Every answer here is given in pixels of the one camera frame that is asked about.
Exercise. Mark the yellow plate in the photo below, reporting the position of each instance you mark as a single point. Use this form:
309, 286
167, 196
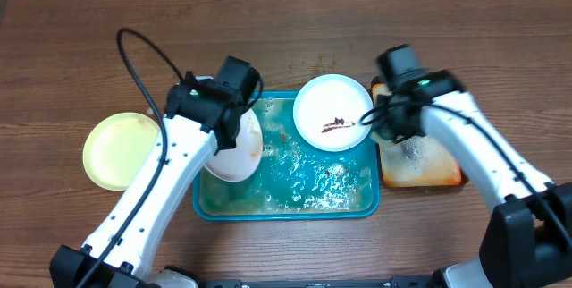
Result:
117, 147

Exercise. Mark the teal plastic tray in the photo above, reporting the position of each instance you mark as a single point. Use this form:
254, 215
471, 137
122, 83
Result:
294, 181

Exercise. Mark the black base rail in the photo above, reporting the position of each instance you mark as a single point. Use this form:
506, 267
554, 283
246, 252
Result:
174, 277

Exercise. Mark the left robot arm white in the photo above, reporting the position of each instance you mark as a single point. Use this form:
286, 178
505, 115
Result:
202, 117

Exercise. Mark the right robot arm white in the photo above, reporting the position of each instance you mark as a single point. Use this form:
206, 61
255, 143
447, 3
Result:
527, 242

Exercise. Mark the white plate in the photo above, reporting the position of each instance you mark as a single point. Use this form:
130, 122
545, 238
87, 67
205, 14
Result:
239, 163
327, 110

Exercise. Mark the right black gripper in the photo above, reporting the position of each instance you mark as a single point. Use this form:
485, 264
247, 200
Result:
384, 129

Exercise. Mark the black tray with soapy water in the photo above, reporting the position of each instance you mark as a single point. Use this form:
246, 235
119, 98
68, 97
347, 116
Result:
417, 162

